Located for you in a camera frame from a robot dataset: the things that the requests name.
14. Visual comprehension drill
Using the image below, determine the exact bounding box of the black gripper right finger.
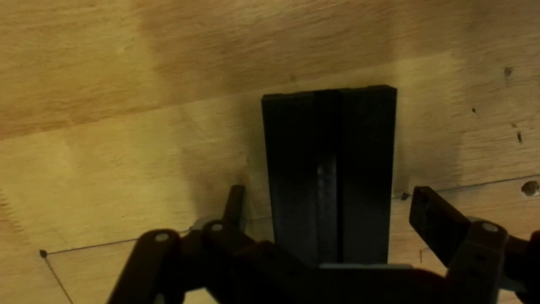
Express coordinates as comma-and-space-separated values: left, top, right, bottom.
408, 186, 540, 304

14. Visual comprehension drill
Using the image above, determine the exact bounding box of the black grooved rail block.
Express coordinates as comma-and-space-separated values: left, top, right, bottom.
261, 84, 396, 267

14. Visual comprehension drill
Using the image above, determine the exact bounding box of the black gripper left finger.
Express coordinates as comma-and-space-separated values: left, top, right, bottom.
106, 184, 317, 304

